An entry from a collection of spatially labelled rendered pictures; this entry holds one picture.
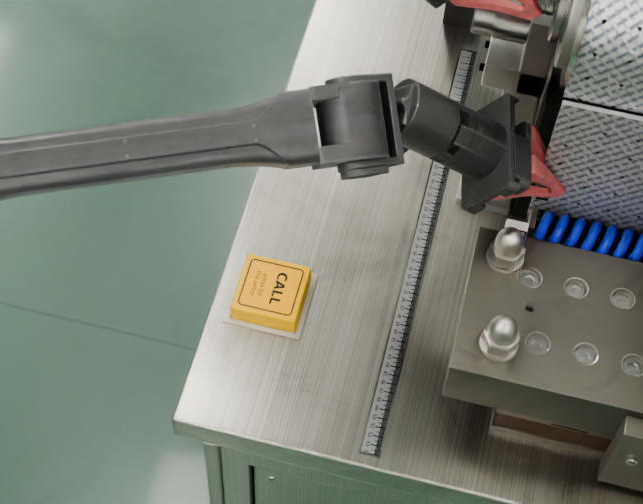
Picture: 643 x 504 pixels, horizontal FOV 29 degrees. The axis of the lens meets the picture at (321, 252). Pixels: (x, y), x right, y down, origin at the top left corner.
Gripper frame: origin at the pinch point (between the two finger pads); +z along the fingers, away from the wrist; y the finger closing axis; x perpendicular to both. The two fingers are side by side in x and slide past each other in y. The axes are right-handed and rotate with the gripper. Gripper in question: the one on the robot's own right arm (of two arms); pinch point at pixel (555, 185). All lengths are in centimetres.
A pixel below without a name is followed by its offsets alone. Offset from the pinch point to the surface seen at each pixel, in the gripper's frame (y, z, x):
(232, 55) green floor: -98, 28, -119
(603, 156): 0.7, -1.3, 7.3
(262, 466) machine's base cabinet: 22.9, -9.4, -33.0
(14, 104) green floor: -81, -8, -143
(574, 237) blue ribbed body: 3.9, 3.5, -1.0
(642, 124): 0.9, -2.9, 13.3
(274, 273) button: 4.4, -14.0, -26.9
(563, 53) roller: -2.3, -12.2, 13.0
